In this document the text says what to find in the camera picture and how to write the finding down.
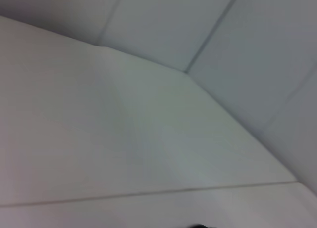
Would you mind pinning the black shirt with FREE print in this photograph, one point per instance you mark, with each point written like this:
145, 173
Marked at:
201, 226

